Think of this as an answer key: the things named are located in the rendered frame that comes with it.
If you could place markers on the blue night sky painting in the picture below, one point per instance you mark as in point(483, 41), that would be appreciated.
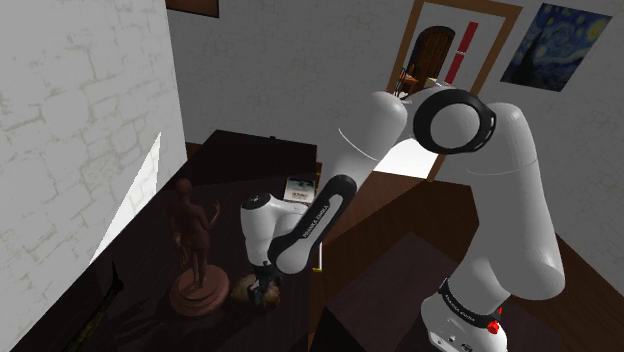
point(556, 46)

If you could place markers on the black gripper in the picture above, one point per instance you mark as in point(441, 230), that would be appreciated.
point(267, 277)

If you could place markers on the brown human figure statue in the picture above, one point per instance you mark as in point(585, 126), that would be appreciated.
point(194, 229)

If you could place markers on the dark robot stand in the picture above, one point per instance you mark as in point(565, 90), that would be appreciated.
point(390, 292)

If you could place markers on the dark pointed plant-like object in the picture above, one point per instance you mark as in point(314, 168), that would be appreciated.
point(100, 312)

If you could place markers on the dark wooden table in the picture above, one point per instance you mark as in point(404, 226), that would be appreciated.
point(146, 263)

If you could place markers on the brown framed doorway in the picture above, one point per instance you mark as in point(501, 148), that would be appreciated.
point(492, 44)

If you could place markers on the white box with picture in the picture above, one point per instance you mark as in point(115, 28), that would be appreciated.
point(298, 189)

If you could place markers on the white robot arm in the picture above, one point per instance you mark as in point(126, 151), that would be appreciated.
point(507, 204)

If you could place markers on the dark wooden chest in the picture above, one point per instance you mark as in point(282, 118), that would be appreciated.
point(248, 156)

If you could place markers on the dark brown wall picture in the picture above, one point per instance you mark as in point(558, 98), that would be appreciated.
point(192, 7)

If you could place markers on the tan round lumpy object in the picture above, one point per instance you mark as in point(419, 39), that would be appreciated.
point(241, 290)

